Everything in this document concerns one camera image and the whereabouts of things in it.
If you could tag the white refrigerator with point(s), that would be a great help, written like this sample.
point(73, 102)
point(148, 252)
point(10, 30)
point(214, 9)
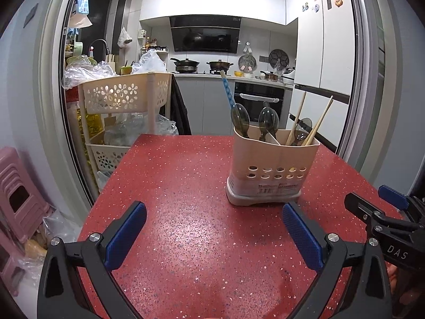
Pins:
point(324, 66)

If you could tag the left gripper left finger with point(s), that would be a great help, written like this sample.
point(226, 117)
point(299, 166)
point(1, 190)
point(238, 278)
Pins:
point(107, 253)

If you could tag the black wok left burner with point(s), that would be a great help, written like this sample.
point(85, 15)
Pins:
point(185, 66)

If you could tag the translucent brown spoon left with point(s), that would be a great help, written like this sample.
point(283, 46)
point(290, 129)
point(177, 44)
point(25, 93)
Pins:
point(240, 119)

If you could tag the person's right hand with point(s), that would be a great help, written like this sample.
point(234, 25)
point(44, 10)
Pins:
point(407, 292)

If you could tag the black range hood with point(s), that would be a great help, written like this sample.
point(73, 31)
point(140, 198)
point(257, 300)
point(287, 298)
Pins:
point(211, 33)

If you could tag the translucent brown spoon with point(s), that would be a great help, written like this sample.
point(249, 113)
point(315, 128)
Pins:
point(302, 129)
point(240, 119)
point(268, 121)

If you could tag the blue patterned chopstick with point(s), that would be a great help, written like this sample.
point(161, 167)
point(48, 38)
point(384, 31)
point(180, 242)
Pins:
point(227, 89)

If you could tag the wooden chopstick of pair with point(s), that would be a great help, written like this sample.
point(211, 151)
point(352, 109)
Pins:
point(312, 134)
point(291, 136)

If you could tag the pink plastic stool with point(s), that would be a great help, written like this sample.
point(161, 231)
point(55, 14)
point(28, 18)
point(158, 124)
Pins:
point(22, 211)

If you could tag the beige plastic utensil holder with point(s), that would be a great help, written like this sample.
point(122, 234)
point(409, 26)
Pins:
point(267, 171)

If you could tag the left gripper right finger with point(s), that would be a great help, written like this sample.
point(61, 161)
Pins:
point(321, 255)

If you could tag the beige perforated storage cart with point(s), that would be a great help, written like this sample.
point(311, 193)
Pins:
point(134, 93)

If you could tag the translucent brown spoon middle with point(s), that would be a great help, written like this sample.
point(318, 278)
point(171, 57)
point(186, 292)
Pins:
point(268, 121)

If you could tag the brown pot right burner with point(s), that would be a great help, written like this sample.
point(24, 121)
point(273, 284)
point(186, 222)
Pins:
point(217, 66)

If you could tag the wooden chopstick right of pair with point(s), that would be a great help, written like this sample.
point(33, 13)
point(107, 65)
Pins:
point(312, 134)

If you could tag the translucent brown spoon right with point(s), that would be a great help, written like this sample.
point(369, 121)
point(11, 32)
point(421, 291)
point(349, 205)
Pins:
point(302, 129)

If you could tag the wooden chopstick left of pair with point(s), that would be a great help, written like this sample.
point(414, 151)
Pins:
point(291, 136)

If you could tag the black hanging bag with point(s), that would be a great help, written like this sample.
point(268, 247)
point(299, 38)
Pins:
point(174, 115)

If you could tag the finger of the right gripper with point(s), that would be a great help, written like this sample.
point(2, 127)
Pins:
point(391, 196)
point(362, 205)

